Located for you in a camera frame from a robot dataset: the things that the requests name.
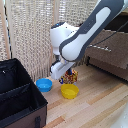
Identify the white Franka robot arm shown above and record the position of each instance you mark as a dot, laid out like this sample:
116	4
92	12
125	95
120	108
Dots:
83	31

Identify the yellow plastic bowl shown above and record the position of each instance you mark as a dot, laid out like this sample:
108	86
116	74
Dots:
69	90

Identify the woven bamboo screen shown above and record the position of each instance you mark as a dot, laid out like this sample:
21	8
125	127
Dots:
30	36

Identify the brown drawer cabinet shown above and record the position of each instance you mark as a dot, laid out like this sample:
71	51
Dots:
113	56

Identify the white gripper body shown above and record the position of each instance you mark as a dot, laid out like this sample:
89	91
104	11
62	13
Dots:
60	70

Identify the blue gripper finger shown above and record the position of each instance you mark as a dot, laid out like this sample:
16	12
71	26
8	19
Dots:
61	81
70	71

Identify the black fabric storage box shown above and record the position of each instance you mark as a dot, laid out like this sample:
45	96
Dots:
16	96

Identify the red yellow snack box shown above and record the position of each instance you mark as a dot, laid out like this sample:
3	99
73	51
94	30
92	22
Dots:
74	77

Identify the blue plastic bowl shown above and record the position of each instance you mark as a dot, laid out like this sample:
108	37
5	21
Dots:
44	85

